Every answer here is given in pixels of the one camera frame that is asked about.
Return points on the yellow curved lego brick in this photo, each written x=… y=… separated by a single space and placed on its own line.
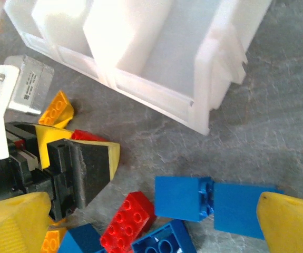
x=55 y=112

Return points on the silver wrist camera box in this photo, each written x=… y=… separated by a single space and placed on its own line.
x=31 y=84

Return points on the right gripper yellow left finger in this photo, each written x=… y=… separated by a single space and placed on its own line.
x=11 y=226

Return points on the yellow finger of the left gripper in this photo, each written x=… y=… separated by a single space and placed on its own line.
x=93 y=168
x=41 y=142

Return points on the white plastic bin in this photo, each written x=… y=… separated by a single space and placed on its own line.
x=167 y=66
x=61 y=26
x=18 y=18

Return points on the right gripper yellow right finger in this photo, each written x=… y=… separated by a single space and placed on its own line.
x=293 y=226

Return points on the small red lego brick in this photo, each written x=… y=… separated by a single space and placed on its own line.
x=86 y=135

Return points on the red two-by-four lego brick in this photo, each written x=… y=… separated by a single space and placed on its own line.
x=126 y=224

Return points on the tall blue lego brick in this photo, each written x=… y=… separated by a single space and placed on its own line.
x=177 y=197
x=238 y=208

